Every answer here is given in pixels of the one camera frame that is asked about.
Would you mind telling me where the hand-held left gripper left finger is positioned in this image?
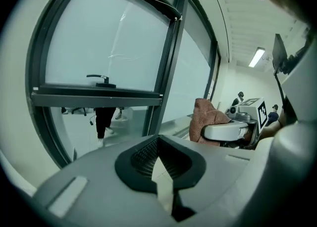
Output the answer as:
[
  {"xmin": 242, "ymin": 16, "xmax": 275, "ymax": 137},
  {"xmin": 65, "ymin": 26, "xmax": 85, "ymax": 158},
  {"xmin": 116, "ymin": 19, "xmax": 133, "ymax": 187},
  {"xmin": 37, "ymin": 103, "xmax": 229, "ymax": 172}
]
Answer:
[{"xmin": 34, "ymin": 134, "xmax": 174, "ymax": 227}]

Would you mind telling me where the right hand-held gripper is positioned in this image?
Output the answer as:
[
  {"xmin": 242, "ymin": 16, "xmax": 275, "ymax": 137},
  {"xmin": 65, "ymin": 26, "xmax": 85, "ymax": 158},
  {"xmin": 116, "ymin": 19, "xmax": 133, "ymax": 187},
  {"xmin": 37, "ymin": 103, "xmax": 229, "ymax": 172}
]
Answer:
[{"xmin": 202, "ymin": 96, "xmax": 268, "ymax": 150}]

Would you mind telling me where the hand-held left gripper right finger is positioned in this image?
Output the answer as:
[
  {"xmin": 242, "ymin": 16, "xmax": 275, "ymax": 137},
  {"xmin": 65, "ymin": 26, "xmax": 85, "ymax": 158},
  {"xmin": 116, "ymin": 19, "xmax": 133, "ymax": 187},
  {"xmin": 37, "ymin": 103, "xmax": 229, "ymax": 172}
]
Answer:
[{"xmin": 158, "ymin": 134, "xmax": 255, "ymax": 227}]

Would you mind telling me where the brown cloth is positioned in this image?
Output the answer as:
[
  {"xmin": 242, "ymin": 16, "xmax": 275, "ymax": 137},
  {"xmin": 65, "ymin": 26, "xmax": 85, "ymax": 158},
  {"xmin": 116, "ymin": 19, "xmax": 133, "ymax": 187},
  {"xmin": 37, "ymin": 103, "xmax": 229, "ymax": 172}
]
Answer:
[{"xmin": 189, "ymin": 98, "xmax": 231, "ymax": 144}]

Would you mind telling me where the frosted glass window pane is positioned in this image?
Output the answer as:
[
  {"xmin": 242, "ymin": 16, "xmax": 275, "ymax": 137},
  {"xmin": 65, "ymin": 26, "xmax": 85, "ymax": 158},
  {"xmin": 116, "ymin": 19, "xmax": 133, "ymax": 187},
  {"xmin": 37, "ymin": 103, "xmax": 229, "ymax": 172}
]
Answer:
[{"xmin": 44, "ymin": 0, "xmax": 172, "ymax": 92}]

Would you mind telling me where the person's right forearm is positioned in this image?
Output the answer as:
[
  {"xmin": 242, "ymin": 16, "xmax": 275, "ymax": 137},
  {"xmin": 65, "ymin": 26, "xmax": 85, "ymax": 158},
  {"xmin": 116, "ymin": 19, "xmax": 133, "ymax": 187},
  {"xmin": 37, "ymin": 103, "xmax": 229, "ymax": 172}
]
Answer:
[{"xmin": 259, "ymin": 120, "xmax": 282, "ymax": 139}]

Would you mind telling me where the small clear wide pane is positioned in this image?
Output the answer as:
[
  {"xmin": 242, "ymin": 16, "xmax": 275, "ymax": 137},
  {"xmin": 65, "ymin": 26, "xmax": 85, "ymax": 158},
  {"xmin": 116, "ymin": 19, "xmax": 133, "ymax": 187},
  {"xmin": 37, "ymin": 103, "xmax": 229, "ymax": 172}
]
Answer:
[{"xmin": 48, "ymin": 105, "xmax": 150, "ymax": 165}]

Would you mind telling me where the tall frosted fixed pane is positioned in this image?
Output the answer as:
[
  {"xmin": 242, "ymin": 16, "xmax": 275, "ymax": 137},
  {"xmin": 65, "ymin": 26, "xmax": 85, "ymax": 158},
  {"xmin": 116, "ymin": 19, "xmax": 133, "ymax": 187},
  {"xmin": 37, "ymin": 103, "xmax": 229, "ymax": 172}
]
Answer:
[{"xmin": 161, "ymin": 0, "xmax": 214, "ymax": 129}]

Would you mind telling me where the dark framed glass window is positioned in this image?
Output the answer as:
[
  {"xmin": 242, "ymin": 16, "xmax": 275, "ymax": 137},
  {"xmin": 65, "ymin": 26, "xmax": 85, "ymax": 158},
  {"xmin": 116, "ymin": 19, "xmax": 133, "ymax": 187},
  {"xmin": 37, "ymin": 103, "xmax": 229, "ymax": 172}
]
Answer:
[{"xmin": 25, "ymin": 0, "xmax": 221, "ymax": 170}]

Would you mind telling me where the ceiling light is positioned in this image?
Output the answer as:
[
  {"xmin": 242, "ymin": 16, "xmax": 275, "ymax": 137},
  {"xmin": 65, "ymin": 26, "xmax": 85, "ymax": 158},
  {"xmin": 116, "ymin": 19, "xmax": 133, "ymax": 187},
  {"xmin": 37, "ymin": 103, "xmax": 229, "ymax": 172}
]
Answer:
[{"xmin": 248, "ymin": 46, "xmax": 266, "ymax": 68}]

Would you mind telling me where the black box device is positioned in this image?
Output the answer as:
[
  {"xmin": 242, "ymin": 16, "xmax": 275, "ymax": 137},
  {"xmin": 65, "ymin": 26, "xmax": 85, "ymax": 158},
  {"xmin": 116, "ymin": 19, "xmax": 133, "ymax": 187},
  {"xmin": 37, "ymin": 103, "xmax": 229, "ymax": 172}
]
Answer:
[{"xmin": 271, "ymin": 33, "xmax": 295, "ymax": 75}]

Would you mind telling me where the black cable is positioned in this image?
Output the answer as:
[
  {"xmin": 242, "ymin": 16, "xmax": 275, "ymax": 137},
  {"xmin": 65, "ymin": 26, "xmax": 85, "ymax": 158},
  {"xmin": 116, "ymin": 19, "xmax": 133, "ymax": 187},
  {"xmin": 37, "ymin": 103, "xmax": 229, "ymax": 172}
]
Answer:
[{"xmin": 273, "ymin": 72, "xmax": 289, "ymax": 113}]

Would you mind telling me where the black window handle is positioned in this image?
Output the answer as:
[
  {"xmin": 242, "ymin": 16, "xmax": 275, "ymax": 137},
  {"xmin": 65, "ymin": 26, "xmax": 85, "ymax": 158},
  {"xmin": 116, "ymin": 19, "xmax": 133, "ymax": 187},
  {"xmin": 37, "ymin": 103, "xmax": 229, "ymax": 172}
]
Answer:
[{"xmin": 86, "ymin": 74, "xmax": 117, "ymax": 89}]

